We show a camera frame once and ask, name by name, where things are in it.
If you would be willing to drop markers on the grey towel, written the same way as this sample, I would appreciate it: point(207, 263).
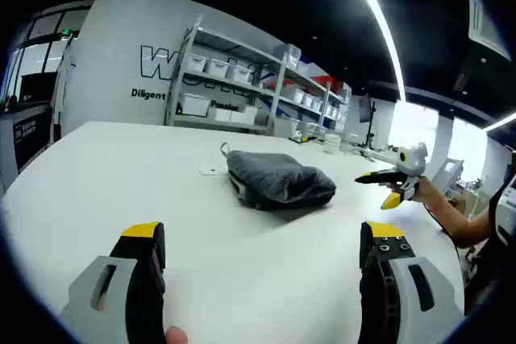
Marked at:
point(278, 179)

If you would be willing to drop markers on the person's right hand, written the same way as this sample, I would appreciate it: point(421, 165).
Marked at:
point(422, 192)

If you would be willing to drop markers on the person's left hand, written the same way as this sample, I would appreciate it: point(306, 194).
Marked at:
point(176, 336)

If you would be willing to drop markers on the black monitor on stand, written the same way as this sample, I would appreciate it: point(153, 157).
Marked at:
point(364, 108)

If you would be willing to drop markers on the small yellow white device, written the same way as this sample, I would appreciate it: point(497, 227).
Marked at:
point(303, 137)

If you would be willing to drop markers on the short ceiling light strip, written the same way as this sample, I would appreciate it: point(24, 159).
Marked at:
point(502, 120)

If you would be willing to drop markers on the person's dark clothing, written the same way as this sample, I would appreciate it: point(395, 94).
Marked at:
point(489, 271)

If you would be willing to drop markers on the white chest-worn device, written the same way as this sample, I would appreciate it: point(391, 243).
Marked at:
point(507, 219)

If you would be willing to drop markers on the long ceiling light strip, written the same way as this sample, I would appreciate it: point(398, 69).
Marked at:
point(383, 26)

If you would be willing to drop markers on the grey metal shelving unit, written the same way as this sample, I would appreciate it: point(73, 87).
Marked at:
point(278, 78)

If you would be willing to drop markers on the ceiling air vent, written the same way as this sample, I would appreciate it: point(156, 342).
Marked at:
point(485, 21)

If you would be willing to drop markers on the black counter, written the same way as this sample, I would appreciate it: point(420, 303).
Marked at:
point(30, 134)

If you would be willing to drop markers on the row of white storage bins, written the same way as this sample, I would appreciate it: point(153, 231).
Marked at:
point(215, 66)

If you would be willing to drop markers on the white standing board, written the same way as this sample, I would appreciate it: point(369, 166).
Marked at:
point(62, 86)

